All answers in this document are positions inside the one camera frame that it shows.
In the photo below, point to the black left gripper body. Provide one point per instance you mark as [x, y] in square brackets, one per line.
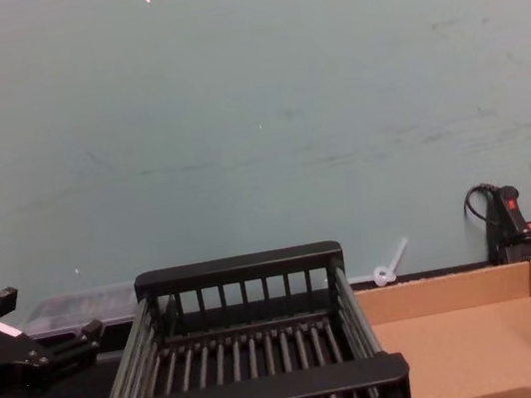
[2, 357]

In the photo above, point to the clear plastic case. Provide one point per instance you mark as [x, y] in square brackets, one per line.
[75, 308]

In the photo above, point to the black rack with steel bars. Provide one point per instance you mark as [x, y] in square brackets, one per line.
[236, 267]

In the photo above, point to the shallow brown cardboard tray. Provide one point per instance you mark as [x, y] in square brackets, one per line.
[470, 343]

